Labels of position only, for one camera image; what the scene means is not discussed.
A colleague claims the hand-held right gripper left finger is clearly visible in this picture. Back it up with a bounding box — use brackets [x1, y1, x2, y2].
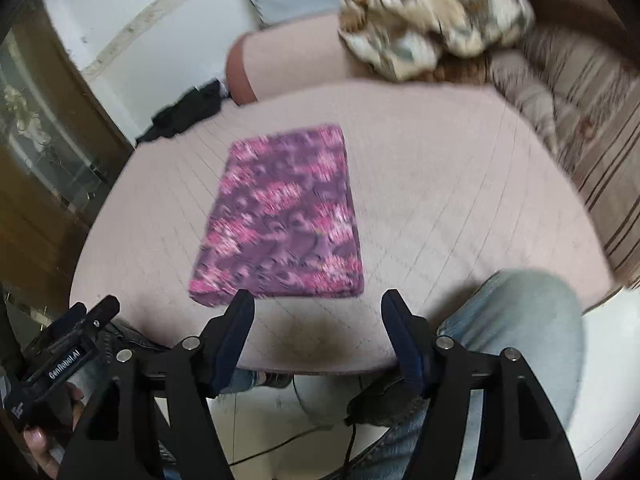
[57, 289, 256, 480]

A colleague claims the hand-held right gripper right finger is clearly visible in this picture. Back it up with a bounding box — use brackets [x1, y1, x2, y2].
[381, 289, 583, 480]

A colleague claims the purple floral garment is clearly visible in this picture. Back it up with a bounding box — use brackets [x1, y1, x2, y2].
[187, 122, 365, 308]

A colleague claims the person's left hand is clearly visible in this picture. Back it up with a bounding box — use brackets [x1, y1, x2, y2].
[24, 385, 85, 480]

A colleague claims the dark shoe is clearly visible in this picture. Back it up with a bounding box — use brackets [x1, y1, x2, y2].
[257, 372, 295, 391]
[345, 377, 432, 430]

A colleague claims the person's right leg in jeans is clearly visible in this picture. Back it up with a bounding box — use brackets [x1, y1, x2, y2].
[345, 270, 587, 480]

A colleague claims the pink quilted bed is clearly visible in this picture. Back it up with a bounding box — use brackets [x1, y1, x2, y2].
[69, 80, 618, 377]

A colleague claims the wooden glass-door cabinet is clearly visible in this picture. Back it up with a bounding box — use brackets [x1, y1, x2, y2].
[0, 0, 137, 311]

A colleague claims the black cloth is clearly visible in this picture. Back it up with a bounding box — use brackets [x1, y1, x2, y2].
[135, 79, 231, 147]

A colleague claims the beige striped blanket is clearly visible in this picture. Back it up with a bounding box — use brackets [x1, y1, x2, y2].
[490, 24, 640, 291]

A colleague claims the pink bolster pillow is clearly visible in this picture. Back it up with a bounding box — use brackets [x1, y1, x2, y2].
[225, 12, 383, 107]

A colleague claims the beige patterned cloth pile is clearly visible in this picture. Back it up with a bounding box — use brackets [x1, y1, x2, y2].
[339, 0, 537, 83]

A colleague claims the black cable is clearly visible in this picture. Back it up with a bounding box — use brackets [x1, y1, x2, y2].
[225, 375, 363, 467]

